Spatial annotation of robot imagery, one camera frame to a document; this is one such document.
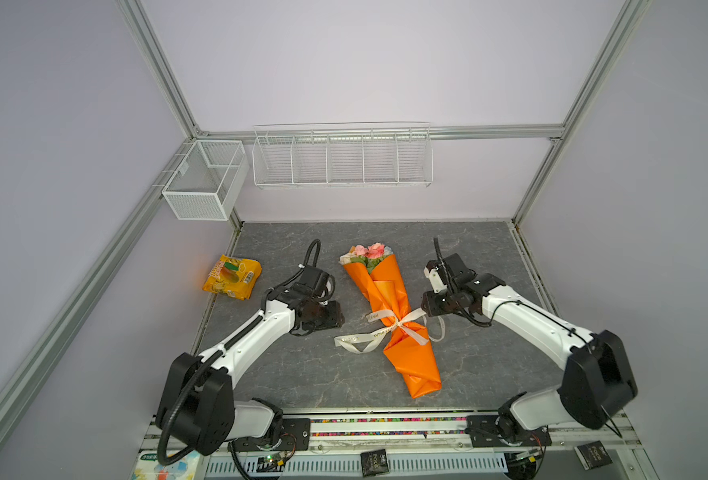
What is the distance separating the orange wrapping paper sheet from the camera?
0.79m

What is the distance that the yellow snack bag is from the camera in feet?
3.24

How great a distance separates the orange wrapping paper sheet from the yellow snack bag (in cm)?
33
